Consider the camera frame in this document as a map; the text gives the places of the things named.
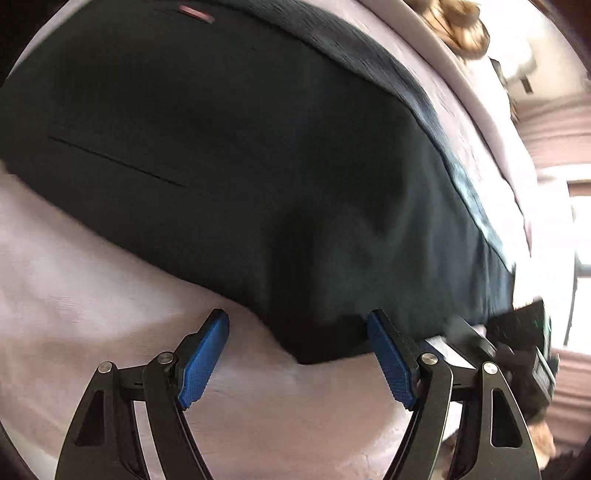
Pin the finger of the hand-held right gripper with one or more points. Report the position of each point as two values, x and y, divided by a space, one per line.
471 339

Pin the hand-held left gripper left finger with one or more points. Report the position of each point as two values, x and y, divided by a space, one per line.
203 364

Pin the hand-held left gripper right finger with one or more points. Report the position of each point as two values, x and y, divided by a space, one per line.
390 364

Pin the black pants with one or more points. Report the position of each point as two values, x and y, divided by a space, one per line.
231 161

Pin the window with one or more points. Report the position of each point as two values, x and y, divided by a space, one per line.
581 258

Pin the lavender embossed blanket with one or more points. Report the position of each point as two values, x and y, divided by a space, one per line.
69 300

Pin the smooth grey bed cover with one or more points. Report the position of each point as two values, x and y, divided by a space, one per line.
498 152

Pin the pink curtain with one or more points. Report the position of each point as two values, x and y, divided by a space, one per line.
554 134

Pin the beige striped cloth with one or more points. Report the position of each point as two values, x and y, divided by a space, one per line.
466 37

